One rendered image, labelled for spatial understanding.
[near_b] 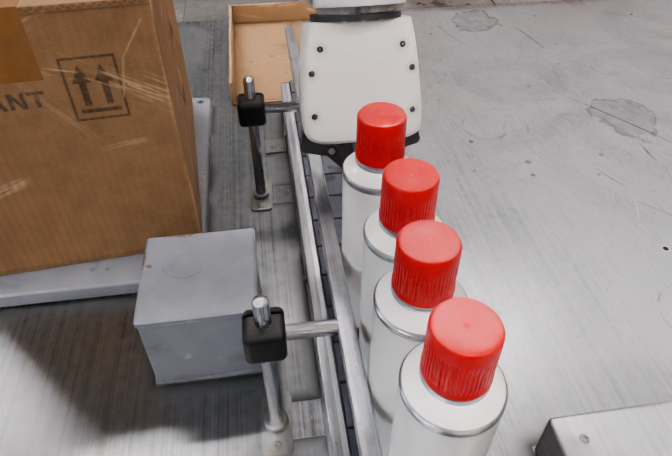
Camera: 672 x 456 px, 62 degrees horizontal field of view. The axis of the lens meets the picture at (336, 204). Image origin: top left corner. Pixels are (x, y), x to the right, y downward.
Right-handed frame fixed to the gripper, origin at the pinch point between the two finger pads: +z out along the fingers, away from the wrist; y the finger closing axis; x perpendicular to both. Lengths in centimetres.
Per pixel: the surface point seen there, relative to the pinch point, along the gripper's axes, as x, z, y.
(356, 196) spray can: -12.2, -3.9, -2.4
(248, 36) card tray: 61, -10, -10
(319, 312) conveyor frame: -4.8, 9.6, -5.0
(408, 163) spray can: -17.6, -7.7, -0.1
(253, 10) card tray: 66, -14, -9
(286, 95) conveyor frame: 31.3, -3.6, -5.0
